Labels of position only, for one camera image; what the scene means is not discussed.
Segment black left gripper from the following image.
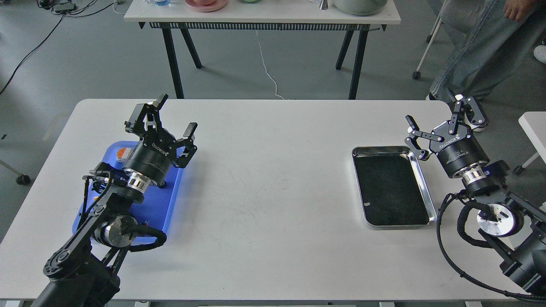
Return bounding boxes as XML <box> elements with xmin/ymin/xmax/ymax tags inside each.
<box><xmin>123</xmin><ymin>94</ymin><xmax>198</xmax><ymax>188</ymax></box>

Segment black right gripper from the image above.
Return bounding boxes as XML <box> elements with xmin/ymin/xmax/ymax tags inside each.
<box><xmin>404</xmin><ymin>95</ymin><xmax>490</xmax><ymax>179</ymax></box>

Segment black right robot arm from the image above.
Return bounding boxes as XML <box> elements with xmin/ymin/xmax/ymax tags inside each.
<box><xmin>404</xmin><ymin>95</ymin><xmax>546</xmax><ymax>303</ymax></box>

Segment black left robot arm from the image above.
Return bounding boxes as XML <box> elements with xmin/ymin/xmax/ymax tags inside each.
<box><xmin>32</xmin><ymin>94</ymin><xmax>197</xmax><ymax>307</ymax></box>

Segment blue plastic tray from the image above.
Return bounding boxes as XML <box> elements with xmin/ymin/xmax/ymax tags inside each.
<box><xmin>72</xmin><ymin>141</ymin><xmax>185</xmax><ymax>246</ymax></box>

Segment silver metal tray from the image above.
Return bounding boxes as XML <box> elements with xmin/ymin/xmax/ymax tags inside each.
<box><xmin>351</xmin><ymin>146</ymin><xmax>437</xmax><ymax>229</ymax></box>

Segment person's hand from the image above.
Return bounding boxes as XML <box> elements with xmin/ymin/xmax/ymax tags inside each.
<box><xmin>503</xmin><ymin>0</ymin><xmax>536</xmax><ymax>23</ymax></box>

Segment orange white push button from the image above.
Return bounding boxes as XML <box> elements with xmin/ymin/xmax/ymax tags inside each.
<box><xmin>115</xmin><ymin>147</ymin><xmax>134</xmax><ymax>164</ymax></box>

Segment white rolling chair leg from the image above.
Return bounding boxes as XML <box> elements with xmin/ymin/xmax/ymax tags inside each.
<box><xmin>412</xmin><ymin>0</ymin><xmax>447</xmax><ymax>80</ymax></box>

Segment person in jeans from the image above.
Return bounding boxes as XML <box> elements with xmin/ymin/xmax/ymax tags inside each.
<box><xmin>426</xmin><ymin>0</ymin><xmax>546</xmax><ymax>131</ymax></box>

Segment white background table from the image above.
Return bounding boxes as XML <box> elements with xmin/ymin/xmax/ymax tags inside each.
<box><xmin>124</xmin><ymin>0</ymin><xmax>401</xmax><ymax>100</ymax></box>

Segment pink plate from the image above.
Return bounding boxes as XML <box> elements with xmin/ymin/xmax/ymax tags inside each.
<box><xmin>184</xmin><ymin>0</ymin><xmax>229</xmax><ymax>12</ymax></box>

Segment grey green bowl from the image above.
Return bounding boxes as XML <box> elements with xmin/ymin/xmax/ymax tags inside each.
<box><xmin>333</xmin><ymin>0</ymin><xmax>387</xmax><ymax>16</ymax></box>

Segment black caster wheel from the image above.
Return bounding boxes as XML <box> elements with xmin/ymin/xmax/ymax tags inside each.
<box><xmin>16</xmin><ymin>174</ymin><xmax>31</xmax><ymax>186</ymax></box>

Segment white cable on floor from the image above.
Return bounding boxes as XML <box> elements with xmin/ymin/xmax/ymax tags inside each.
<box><xmin>256</xmin><ymin>30</ymin><xmax>285</xmax><ymax>100</ymax></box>

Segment black cables on floor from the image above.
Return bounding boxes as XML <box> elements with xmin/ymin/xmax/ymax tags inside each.
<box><xmin>0</xmin><ymin>0</ymin><xmax>116</xmax><ymax>94</ymax></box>

